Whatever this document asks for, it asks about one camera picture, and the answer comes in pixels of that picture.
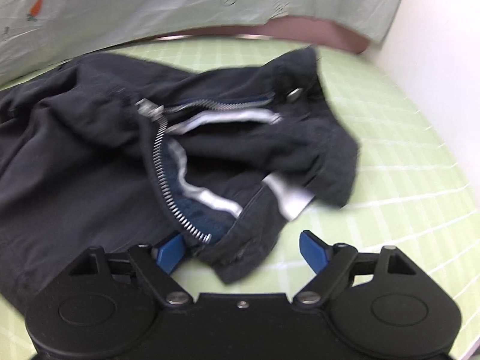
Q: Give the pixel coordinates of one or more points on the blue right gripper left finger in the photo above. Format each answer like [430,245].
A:
[153,266]

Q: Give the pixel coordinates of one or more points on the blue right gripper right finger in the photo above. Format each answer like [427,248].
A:
[332,265]

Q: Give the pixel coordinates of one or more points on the black trousers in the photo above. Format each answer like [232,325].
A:
[112,151]

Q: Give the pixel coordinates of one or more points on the green grid cutting mat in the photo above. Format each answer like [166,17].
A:
[409,192]

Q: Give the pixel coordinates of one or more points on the white foam board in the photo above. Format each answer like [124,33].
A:
[432,52]

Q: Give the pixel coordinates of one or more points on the grey carrot print cloth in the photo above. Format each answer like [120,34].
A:
[36,33]

